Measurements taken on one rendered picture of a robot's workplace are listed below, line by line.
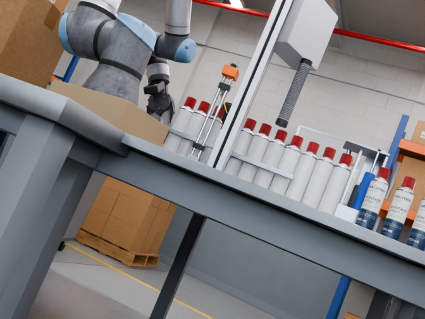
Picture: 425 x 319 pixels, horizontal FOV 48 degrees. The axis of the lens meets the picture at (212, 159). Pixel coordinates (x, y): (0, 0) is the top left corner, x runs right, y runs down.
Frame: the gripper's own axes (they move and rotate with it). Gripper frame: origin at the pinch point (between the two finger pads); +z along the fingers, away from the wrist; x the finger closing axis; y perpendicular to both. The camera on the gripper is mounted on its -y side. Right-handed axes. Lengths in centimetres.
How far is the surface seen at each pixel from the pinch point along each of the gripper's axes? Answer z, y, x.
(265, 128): 3.3, -1.7, -32.8
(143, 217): -10, 324, 105
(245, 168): 14.9, -2.5, -25.3
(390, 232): 39, -2, -64
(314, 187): 24, -2, -44
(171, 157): 23, -65, -17
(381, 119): -102, 437, -169
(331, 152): 14, -1, -51
